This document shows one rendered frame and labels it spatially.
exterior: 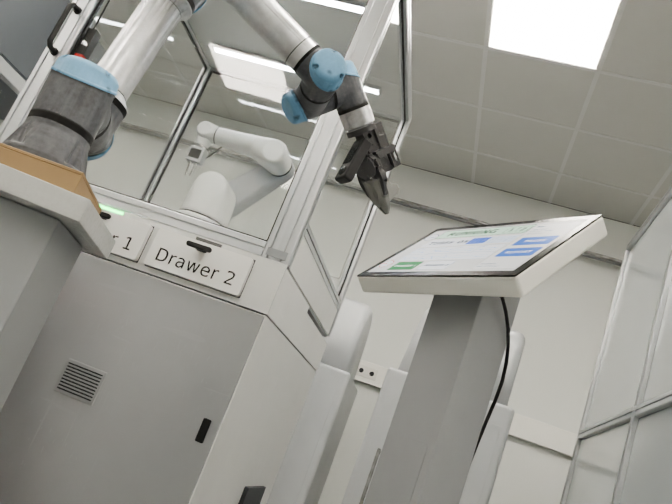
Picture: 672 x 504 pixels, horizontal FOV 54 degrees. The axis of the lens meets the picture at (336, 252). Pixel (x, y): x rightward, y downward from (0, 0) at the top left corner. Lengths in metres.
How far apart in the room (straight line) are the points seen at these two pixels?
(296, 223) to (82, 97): 0.77
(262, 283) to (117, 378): 0.45
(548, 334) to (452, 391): 3.55
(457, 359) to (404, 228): 3.75
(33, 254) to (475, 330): 0.90
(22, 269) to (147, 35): 0.60
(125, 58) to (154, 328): 0.73
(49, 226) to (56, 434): 0.87
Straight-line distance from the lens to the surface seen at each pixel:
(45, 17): 2.91
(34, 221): 1.16
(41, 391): 1.95
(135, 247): 1.92
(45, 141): 1.23
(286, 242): 1.81
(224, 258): 1.82
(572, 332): 5.02
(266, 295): 1.78
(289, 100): 1.49
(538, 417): 4.88
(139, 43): 1.50
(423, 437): 1.48
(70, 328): 1.95
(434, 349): 1.54
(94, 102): 1.29
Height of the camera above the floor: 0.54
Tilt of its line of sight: 16 degrees up
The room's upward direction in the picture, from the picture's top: 21 degrees clockwise
